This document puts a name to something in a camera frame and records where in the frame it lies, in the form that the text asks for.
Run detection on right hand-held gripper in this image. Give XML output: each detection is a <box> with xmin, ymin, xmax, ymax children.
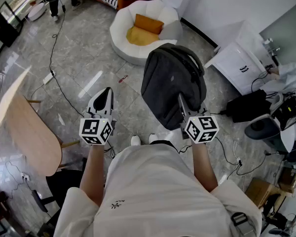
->
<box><xmin>178</xmin><ymin>93</ymin><xmax>220</xmax><ymax>145</ymax></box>

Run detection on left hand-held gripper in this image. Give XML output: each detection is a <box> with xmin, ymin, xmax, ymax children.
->
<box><xmin>78</xmin><ymin>87</ymin><xmax>117</xmax><ymax>146</ymax></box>

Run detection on dark grey backpack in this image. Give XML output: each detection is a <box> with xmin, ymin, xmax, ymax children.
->
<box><xmin>140</xmin><ymin>42</ymin><xmax>208</xmax><ymax>131</ymax></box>

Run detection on white round lounge chair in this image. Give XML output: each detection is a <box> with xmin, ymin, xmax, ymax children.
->
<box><xmin>110</xmin><ymin>0</ymin><xmax>184</xmax><ymax>66</ymax></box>

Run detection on person's right forearm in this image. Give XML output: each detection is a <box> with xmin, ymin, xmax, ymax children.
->
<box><xmin>191</xmin><ymin>142</ymin><xmax>219</xmax><ymax>193</ymax></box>

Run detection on person's left forearm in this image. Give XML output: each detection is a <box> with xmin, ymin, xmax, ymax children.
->
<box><xmin>79</xmin><ymin>143</ymin><xmax>111</xmax><ymax>207</ymax></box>

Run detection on person's black trousers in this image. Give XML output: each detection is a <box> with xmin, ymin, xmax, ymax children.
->
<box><xmin>151</xmin><ymin>139</ymin><xmax>178</xmax><ymax>149</ymax></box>

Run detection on person's left white shoe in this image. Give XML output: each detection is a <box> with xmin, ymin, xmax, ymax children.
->
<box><xmin>130</xmin><ymin>135</ymin><xmax>142</xmax><ymax>147</ymax></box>

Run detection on white sink cabinet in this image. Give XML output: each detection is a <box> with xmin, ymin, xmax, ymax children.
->
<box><xmin>203</xmin><ymin>20</ymin><xmax>278</xmax><ymax>96</ymax></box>

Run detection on yellow cushion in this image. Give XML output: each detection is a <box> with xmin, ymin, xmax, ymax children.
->
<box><xmin>126</xmin><ymin>26</ymin><xmax>160</xmax><ymax>46</ymax></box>

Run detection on grey cushion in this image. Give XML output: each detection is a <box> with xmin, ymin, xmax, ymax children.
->
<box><xmin>159</xmin><ymin>20</ymin><xmax>184</xmax><ymax>41</ymax></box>

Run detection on light wooden table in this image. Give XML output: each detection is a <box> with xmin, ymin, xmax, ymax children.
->
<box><xmin>0</xmin><ymin>92</ymin><xmax>81</xmax><ymax>177</ymax></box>

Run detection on black office chair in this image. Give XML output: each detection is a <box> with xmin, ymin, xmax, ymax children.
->
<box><xmin>31</xmin><ymin>157</ymin><xmax>88</xmax><ymax>237</ymax></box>

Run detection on orange cushion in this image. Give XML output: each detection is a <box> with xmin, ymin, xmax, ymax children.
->
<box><xmin>134</xmin><ymin>13</ymin><xmax>165</xmax><ymax>35</ymax></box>

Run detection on person's white shirt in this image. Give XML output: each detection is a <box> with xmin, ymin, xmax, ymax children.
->
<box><xmin>53</xmin><ymin>143</ymin><xmax>263</xmax><ymax>237</ymax></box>

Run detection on chrome faucet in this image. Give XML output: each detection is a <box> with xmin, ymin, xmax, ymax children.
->
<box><xmin>266</xmin><ymin>45</ymin><xmax>281</xmax><ymax>59</ymax></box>

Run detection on white round floor device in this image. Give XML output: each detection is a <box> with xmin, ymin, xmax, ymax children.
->
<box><xmin>27</xmin><ymin>2</ymin><xmax>46</xmax><ymax>22</ymax></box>

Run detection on cardboard box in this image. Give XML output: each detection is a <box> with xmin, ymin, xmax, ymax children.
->
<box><xmin>245</xmin><ymin>178</ymin><xmax>287</xmax><ymax>207</ymax></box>
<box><xmin>277</xmin><ymin>166</ymin><xmax>296</xmax><ymax>194</ymax></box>

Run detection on black cabinet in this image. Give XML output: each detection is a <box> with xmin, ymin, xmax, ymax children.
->
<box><xmin>0</xmin><ymin>0</ymin><xmax>24</xmax><ymax>48</ymax></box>

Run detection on small black bag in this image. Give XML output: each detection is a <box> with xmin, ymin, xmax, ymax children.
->
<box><xmin>262</xmin><ymin>194</ymin><xmax>288</xmax><ymax>229</ymax></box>

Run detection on long black floor cable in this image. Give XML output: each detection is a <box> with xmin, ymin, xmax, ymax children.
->
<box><xmin>48</xmin><ymin>0</ymin><xmax>84</xmax><ymax>118</ymax></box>

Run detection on grey strap with black buckle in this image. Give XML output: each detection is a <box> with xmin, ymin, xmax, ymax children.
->
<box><xmin>230</xmin><ymin>211</ymin><xmax>256</xmax><ymax>237</ymax></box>

